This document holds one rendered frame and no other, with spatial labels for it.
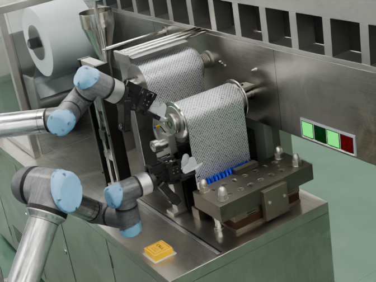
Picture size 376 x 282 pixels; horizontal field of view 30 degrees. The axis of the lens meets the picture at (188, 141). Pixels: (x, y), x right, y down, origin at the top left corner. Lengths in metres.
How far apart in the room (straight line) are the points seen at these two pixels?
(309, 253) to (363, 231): 1.53
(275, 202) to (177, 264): 0.40
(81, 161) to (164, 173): 0.86
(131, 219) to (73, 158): 0.94
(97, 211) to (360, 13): 1.04
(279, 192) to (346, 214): 1.84
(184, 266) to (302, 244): 0.46
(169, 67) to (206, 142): 0.33
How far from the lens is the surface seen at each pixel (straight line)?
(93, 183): 2.90
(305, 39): 2.30
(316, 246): 2.54
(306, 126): 2.36
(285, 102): 2.42
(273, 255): 2.41
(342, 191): 4.44
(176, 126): 2.36
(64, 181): 1.97
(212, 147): 2.43
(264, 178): 2.41
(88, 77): 2.18
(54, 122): 2.11
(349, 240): 3.96
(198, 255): 2.29
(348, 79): 2.15
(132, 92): 2.29
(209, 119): 2.40
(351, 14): 2.08
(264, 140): 2.60
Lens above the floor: 2.12
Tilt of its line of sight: 23 degrees down
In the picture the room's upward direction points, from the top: 9 degrees counter-clockwise
